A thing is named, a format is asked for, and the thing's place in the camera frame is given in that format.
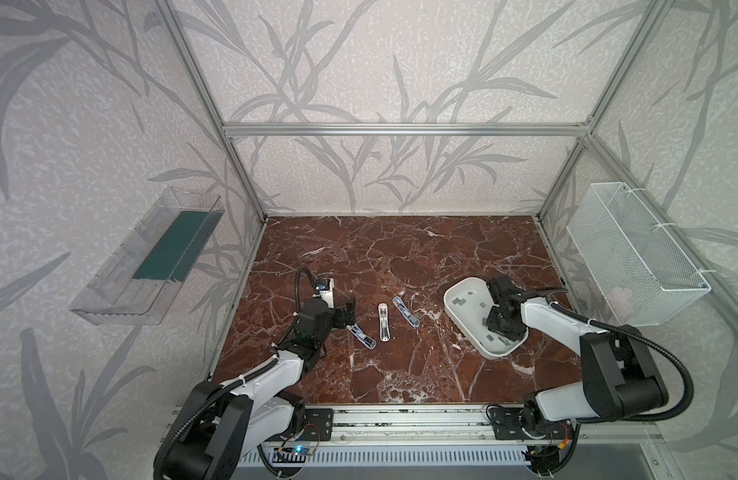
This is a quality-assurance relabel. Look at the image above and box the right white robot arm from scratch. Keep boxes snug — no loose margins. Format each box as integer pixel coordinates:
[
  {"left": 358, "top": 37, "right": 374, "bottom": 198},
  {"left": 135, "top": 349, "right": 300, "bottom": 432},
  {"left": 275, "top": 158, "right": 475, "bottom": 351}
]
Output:
[{"left": 486, "top": 275, "right": 669, "bottom": 428}]

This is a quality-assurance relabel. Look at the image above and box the white oval tray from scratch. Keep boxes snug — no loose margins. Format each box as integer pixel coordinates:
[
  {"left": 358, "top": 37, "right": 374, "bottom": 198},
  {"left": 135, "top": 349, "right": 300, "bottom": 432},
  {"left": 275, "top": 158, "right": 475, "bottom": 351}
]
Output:
[{"left": 443, "top": 277, "right": 529, "bottom": 360}]

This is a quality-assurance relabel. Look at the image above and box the green pad in bin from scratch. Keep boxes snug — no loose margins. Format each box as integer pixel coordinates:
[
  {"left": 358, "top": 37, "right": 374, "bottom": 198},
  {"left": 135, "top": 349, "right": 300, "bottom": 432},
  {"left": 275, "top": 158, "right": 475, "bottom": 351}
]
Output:
[{"left": 133, "top": 210, "right": 223, "bottom": 282}]

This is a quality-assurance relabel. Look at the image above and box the blue stapler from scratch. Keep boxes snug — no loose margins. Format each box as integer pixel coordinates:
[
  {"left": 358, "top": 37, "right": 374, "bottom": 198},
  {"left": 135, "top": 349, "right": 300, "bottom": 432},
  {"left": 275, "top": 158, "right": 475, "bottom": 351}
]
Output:
[
  {"left": 347, "top": 324, "right": 377, "bottom": 350},
  {"left": 393, "top": 296, "right": 421, "bottom": 329},
  {"left": 378, "top": 303, "right": 391, "bottom": 342}
]

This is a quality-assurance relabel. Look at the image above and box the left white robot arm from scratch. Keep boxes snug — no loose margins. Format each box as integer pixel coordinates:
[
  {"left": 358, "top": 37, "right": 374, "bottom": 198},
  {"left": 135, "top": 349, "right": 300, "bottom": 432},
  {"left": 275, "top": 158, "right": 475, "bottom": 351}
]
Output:
[{"left": 153, "top": 296, "right": 356, "bottom": 479}]

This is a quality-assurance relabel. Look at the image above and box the pink item in basket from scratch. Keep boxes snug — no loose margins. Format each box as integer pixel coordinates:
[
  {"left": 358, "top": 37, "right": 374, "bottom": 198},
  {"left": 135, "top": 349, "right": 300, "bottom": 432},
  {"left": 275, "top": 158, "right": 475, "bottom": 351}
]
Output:
[{"left": 607, "top": 287, "right": 635, "bottom": 320}]

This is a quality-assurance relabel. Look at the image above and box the white wire mesh basket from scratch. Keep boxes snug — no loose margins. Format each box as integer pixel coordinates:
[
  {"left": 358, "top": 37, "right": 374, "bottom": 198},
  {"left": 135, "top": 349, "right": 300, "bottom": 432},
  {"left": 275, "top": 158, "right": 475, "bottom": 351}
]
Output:
[{"left": 567, "top": 182, "right": 712, "bottom": 327}]

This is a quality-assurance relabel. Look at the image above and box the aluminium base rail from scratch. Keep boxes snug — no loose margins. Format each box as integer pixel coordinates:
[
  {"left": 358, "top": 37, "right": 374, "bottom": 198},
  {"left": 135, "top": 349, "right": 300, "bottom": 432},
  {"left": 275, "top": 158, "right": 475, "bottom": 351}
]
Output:
[{"left": 305, "top": 403, "right": 666, "bottom": 450}]

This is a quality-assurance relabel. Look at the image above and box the clear plastic wall bin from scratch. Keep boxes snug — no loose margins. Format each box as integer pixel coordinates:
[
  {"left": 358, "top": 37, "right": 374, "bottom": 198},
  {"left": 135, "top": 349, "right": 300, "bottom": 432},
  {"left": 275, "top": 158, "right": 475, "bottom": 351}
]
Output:
[{"left": 70, "top": 187, "right": 225, "bottom": 326}]

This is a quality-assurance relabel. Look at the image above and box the aluminium frame crossbar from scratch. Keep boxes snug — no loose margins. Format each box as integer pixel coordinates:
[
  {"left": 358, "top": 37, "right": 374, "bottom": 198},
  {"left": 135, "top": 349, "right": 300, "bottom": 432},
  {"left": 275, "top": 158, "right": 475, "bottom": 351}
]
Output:
[{"left": 222, "top": 122, "right": 587, "bottom": 138}]

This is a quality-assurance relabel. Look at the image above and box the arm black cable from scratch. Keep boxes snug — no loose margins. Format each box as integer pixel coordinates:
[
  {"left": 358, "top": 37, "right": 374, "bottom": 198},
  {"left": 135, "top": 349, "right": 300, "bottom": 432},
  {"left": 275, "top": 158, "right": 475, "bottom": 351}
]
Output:
[
  {"left": 152, "top": 266, "right": 319, "bottom": 480},
  {"left": 545, "top": 289, "right": 695, "bottom": 424}
]

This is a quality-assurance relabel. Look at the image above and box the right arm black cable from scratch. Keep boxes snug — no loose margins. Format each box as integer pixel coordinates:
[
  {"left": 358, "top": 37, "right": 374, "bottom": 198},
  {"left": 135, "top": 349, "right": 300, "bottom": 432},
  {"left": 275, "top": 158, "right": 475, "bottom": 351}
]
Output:
[{"left": 545, "top": 289, "right": 695, "bottom": 424}]

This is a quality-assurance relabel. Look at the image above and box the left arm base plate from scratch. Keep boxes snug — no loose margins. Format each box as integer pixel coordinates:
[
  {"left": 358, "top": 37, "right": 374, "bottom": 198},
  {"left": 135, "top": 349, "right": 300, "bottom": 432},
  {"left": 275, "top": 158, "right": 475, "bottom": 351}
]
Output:
[{"left": 285, "top": 407, "right": 335, "bottom": 442}]

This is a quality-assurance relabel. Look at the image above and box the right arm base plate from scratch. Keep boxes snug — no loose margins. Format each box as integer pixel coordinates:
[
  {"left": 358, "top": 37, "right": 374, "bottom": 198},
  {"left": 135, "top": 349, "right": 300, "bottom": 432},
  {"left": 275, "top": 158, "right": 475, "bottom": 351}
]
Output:
[{"left": 485, "top": 404, "right": 546, "bottom": 441}]

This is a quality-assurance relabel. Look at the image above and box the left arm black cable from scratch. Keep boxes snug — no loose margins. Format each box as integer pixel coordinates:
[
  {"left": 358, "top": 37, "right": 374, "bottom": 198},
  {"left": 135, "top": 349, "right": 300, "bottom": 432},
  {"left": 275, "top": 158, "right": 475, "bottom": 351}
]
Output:
[{"left": 152, "top": 266, "right": 319, "bottom": 480}]

